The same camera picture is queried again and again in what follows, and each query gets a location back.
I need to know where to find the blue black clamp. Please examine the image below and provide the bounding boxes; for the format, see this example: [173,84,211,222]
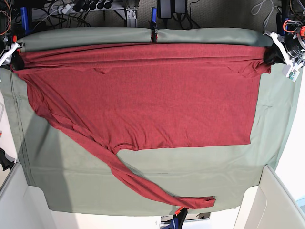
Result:
[162,207,188,229]
[150,7,158,43]

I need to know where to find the blue clamp handle top left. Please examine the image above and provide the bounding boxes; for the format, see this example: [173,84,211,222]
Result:
[20,7,31,35]

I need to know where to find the grey metal table bracket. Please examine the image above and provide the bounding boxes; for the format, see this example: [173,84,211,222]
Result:
[125,8,138,28]

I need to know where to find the green table cloth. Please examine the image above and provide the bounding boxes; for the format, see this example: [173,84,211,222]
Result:
[0,26,302,215]

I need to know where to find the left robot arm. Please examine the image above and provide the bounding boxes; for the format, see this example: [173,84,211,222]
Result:
[264,0,305,66]

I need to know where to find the red long-sleeve T-shirt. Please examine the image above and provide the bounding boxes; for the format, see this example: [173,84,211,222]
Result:
[16,43,271,209]

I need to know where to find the black power adapter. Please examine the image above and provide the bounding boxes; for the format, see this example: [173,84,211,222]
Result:
[157,0,187,19]

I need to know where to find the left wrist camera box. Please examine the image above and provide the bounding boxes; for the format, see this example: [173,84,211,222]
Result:
[282,64,300,83]

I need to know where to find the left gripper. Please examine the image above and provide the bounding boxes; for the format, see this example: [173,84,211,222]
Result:
[263,20,305,68]

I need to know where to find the white bin left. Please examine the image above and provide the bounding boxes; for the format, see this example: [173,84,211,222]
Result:
[0,162,57,229]

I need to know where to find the black clamp far left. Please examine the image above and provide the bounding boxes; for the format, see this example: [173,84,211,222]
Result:
[0,148,15,171]

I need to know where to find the blue black clamp top centre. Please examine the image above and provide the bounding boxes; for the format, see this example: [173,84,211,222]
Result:
[150,7,158,43]

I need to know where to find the blue black clamp bottom centre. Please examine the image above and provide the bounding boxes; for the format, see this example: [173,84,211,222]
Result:
[162,207,188,229]

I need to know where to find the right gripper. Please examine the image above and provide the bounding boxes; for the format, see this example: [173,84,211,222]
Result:
[0,42,25,71]

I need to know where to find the white bin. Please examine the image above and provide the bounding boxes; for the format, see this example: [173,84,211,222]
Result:
[234,166,305,229]
[0,162,57,229]

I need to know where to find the grey looped cable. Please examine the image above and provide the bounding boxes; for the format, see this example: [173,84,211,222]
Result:
[252,0,278,28]

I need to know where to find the white bin right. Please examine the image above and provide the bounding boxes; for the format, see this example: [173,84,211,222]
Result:
[234,166,305,229]

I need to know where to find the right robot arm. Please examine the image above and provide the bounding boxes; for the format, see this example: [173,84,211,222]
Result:
[0,0,25,72]

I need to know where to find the orange black clamp left edge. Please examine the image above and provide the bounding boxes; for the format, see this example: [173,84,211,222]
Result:
[8,35,18,45]

